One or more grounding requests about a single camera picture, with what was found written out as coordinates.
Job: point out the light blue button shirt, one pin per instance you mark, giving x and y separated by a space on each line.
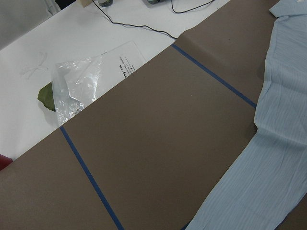
269 178

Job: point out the clear plastic bag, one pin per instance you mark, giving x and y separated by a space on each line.
77 84

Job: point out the green folded cloth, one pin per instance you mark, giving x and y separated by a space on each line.
45 96

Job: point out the red bottle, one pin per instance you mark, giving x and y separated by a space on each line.
4 161

